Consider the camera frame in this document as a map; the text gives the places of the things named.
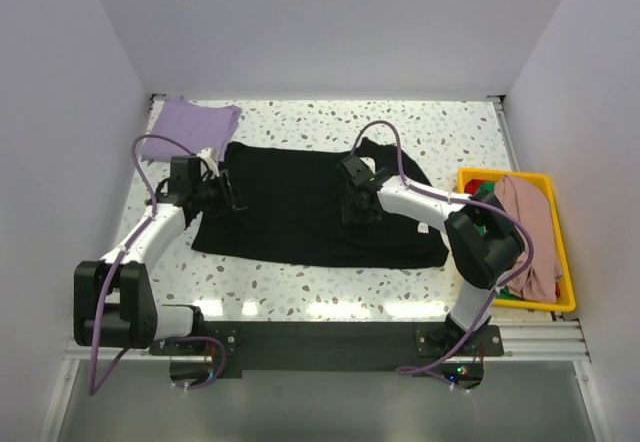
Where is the black t shirt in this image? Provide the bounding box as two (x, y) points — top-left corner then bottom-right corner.
(192, 142), (448, 269)

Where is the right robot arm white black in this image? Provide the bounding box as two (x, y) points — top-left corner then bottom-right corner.
(337, 154), (534, 333)

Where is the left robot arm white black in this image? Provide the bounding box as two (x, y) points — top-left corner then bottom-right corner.
(73, 155), (246, 349)

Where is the folded purple t shirt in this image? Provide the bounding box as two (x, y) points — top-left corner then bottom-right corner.
(151, 96), (241, 162)

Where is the red t shirt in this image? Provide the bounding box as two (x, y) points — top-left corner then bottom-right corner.
(464, 179), (492, 195)

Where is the green t shirt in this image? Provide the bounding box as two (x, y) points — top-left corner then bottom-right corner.
(472, 181), (521, 303)

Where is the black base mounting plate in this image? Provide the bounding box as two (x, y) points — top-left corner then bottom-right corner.
(149, 319), (506, 393)

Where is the pink t shirt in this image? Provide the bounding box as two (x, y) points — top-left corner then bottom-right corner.
(494, 175), (563, 303)

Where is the yellow plastic bin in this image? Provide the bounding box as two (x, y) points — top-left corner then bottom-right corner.
(457, 168), (576, 312)

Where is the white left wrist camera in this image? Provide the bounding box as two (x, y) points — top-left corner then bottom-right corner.
(196, 147), (219, 177)

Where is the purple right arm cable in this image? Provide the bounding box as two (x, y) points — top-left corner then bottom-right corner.
(349, 120), (536, 381)

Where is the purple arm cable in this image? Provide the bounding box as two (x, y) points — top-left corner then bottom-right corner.
(88, 134), (229, 397)
(349, 120), (536, 381)

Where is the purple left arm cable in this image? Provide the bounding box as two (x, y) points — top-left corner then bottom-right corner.
(88, 134), (229, 397)

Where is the aluminium frame rail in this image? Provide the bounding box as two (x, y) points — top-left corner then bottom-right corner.
(62, 321), (591, 362)

